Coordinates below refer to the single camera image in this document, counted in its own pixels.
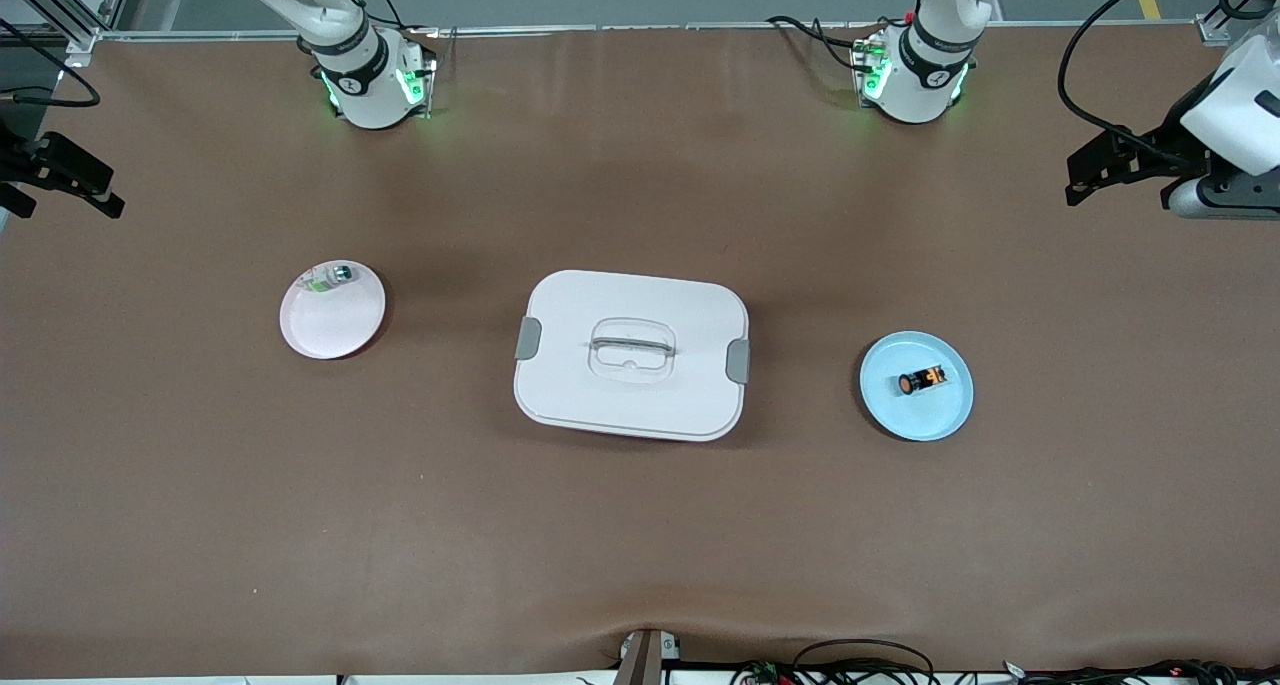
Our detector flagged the orange push-button switch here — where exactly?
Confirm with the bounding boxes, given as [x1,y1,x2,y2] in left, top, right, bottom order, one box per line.
[895,365,948,399]

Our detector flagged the aluminium frame profile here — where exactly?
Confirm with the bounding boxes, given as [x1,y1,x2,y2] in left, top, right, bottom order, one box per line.
[0,0,137,68]
[1195,0,1280,46]

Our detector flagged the white lidded storage box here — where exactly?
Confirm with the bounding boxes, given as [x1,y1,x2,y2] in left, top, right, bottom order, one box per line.
[513,269,751,443]

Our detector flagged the clear box lid handle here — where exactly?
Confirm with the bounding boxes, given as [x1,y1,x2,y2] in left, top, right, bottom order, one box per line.
[585,317,678,381]

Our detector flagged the green push-button switch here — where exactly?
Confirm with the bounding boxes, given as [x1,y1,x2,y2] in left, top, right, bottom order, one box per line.
[302,263,357,295]

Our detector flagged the metal table edge bracket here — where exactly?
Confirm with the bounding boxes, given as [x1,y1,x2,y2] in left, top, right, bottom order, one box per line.
[615,628,683,685]

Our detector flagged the light blue round plate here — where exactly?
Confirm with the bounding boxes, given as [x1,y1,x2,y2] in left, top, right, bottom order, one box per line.
[859,330,975,443]

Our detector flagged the black cable bundle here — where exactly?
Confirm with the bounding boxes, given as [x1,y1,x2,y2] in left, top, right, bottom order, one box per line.
[730,639,1280,685]

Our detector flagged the pink round plate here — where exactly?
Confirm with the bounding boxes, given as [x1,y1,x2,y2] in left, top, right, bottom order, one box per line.
[279,260,387,361]

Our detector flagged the black base power cable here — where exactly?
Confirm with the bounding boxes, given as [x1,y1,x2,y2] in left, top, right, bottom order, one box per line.
[766,11,906,72]

